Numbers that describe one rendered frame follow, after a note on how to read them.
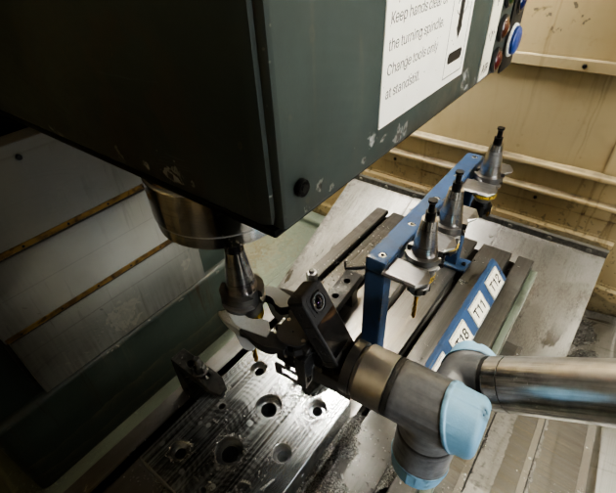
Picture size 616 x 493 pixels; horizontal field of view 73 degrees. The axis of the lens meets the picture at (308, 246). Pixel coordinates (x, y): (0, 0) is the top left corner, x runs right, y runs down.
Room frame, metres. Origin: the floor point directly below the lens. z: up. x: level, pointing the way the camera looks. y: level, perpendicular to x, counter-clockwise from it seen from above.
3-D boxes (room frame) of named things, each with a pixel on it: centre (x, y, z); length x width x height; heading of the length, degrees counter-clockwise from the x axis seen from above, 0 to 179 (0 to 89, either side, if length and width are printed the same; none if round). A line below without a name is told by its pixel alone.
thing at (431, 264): (0.54, -0.20, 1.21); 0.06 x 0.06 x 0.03
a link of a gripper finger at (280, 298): (0.44, 0.06, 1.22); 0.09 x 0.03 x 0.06; 42
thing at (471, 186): (0.75, -0.37, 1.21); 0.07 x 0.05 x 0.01; 51
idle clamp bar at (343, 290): (0.68, -0.04, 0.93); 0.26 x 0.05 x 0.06; 146
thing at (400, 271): (0.50, -0.16, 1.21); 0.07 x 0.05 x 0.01; 51
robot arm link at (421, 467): (0.27, -0.15, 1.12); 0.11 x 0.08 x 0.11; 139
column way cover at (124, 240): (0.70, 0.44, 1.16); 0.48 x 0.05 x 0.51; 141
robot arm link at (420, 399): (0.26, -0.14, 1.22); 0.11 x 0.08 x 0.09; 55
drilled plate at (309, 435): (0.37, 0.12, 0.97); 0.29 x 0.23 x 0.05; 141
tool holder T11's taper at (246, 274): (0.42, 0.10, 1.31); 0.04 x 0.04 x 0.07
